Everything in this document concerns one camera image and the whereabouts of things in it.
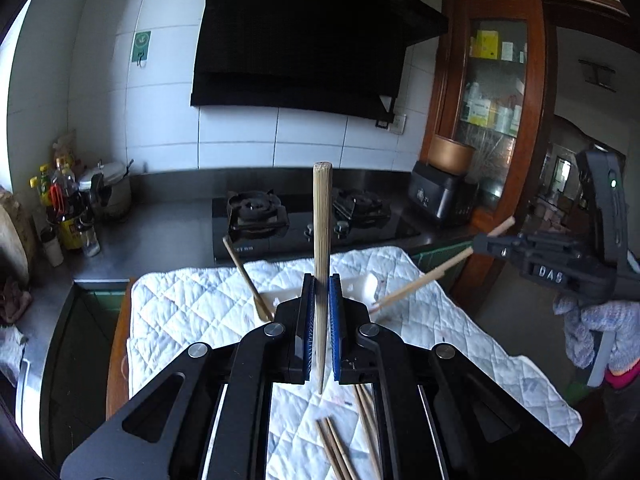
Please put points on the wooden cutting board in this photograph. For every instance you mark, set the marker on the wooden cutting board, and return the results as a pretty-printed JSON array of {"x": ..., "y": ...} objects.
[{"x": 12, "y": 240}]

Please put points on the pink rag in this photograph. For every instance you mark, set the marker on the pink rag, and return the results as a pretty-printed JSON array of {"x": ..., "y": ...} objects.
[{"x": 12, "y": 302}]

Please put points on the wall-mounted fixture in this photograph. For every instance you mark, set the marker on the wall-mounted fixture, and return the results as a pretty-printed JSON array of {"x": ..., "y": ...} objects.
[{"x": 597, "y": 74}]

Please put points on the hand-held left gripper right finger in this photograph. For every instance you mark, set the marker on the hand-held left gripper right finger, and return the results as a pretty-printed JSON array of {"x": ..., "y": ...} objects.
[{"x": 335, "y": 325}]

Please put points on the white plastic utensil holder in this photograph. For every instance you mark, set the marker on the white plastic utensil holder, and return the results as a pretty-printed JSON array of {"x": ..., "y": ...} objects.
[{"x": 360, "y": 287}]

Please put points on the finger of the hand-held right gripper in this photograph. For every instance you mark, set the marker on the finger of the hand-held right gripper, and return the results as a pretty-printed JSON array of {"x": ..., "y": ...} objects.
[{"x": 500, "y": 250}]

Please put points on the clear glass shaker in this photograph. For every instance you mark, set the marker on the clear glass shaker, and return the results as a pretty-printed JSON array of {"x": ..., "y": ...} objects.
[{"x": 90, "y": 242}]

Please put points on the yellow capped bottle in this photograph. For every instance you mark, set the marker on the yellow capped bottle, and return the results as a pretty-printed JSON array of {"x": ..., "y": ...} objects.
[{"x": 42, "y": 187}]

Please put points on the copper pot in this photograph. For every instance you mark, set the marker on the copper pot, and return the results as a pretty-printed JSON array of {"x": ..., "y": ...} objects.
[{"x": 450, "y": 155}]

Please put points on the cooking oil bottle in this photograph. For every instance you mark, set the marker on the cooking oil bottle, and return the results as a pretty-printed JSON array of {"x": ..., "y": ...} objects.
[{"x": 70, "y": 230}]

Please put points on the white quilted cloth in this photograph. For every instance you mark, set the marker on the white quilted cloth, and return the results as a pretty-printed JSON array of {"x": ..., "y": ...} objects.
[{"x": 200, "y": 310}]

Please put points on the black range hood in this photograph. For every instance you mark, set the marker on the black range hood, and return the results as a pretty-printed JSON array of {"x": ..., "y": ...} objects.
[{"x": 300, "y": 50}]

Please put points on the green wall sticker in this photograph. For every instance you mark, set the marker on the green wall sticker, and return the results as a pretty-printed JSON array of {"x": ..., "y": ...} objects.
[{"x": 141, "y": 45}]

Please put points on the silver pressure cooker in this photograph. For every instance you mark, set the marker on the silver pressure cooker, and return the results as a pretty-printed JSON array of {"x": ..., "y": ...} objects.
[{"x": 112, "y": 190}]

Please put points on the wooden glass-door cabinet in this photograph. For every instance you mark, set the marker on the wooden glass-door cabinet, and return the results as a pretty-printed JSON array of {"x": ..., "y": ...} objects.
[{"x": 450, "y": 85}]

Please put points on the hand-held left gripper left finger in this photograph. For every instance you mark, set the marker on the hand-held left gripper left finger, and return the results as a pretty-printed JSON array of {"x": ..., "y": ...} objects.
[{"x": 309, "y": 325}]

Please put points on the person's right forearm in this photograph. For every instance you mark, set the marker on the person's right forearm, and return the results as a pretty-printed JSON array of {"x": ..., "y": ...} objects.
[{"x": 625, "y": 385}]

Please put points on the small white jar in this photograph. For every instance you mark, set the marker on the small white jar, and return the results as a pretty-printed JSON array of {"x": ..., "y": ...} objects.
[{"x": 52, "y": 252}]

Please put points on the black kitchen appliance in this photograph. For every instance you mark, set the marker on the black kitchen appliance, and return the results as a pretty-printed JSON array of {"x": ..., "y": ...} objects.
[{"x": 440, "y": 195}]

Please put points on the black gas stove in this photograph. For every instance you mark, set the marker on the black gas stove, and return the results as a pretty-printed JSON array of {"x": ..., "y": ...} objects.
[{"x": 295, "y": 227}]

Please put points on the wall socket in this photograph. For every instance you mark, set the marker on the wall socket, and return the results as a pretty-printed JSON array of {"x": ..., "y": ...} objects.
[{"x": 397, "y": 124}]

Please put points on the yellow box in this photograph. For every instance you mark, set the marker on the yellow box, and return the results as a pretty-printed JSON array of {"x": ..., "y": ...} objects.
[{"x": 485, "y": 44}]

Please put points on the person's right hand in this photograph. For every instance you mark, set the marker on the person's right hand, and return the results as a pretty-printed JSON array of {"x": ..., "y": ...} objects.
[{"x": 622, "y": 330}]

